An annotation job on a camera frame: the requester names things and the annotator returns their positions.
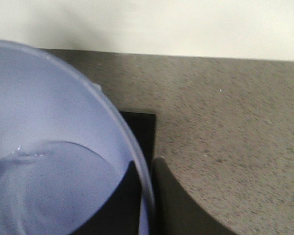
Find blue plastic bowl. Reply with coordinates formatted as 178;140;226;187
0;40;156;235

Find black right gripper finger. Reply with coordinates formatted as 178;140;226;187
151;158;235;235

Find black glass gas cooktop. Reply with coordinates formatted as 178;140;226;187
73;111;157;235

